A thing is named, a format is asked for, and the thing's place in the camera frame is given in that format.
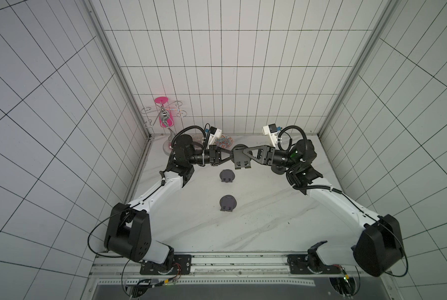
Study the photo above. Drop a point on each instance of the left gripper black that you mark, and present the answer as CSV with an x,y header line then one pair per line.
x,y
213,149

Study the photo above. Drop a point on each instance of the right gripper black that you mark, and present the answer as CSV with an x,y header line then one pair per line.
x,y
266,154

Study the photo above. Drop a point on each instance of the black phone stand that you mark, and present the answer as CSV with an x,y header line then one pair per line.
x,y
279,170
239,158

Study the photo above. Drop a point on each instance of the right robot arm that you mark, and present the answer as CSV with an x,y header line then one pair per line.
x,y
374,242

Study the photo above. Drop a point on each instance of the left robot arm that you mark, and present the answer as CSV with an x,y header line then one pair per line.
x,y
129,233

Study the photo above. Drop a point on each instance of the colourful patterned bowl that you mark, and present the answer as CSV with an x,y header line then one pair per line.
x,y
225,142

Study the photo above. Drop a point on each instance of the pink cup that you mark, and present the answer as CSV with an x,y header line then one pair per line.
x,y
165,116

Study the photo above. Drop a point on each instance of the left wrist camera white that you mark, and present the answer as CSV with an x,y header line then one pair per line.
x,y
212,135

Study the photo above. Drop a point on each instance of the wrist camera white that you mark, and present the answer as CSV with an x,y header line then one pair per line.
x,y
212,135
272,132

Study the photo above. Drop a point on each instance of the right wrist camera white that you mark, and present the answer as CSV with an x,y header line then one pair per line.
x,y
272,132

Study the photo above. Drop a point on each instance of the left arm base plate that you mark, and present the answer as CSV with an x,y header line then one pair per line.
x,y
165,264

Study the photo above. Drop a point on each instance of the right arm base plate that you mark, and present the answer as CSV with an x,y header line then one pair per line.
x,y
303,264

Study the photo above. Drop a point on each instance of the aluminium mounting rail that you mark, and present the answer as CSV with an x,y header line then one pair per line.
x,y
220,268

